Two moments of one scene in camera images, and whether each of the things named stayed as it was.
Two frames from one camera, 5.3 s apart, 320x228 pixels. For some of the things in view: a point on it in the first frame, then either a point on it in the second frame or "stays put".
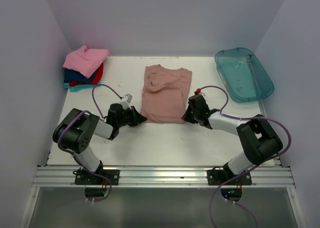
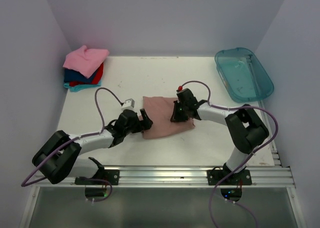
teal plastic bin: x=244 y=76 stays put
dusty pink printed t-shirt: x=166 y=94 to x=159 y=110
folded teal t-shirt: x=75 y=88 stays put
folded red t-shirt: x=96 y=79 stays put
